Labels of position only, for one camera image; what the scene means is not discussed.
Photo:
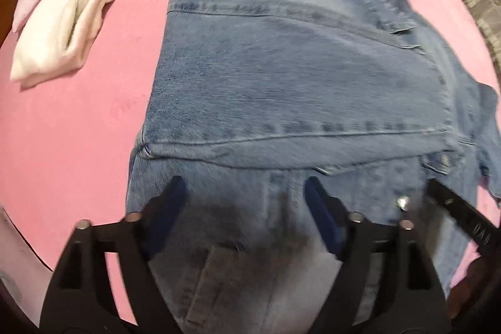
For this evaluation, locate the blue denim jacket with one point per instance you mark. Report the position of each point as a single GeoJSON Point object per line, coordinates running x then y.
{"type": "Point", "coordinates": [253, 97]}

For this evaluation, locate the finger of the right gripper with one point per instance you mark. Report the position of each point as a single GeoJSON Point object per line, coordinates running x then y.
{"type": "Point", "coordinates": [450, 206]}

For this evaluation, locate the cartoon printed storage bag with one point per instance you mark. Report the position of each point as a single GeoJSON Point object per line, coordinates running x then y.
{"type": "Point", "coordinates": [24, 275]}

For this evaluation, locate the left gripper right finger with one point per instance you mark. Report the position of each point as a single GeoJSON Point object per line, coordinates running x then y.
{"type": "Point", "coordinates": [410, 297]}

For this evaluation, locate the pink bed cover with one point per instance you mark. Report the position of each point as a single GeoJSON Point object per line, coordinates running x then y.
{"type": "Point", "coordinates": [66, 144]}

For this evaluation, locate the folded cream white garment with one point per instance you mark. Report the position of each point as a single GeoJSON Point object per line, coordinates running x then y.
{"type": "Point", "coordinates": [56, 40]}

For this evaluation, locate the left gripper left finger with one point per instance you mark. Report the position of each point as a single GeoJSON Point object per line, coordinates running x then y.
{"type": "Point", "coordinates": [79, 298]}

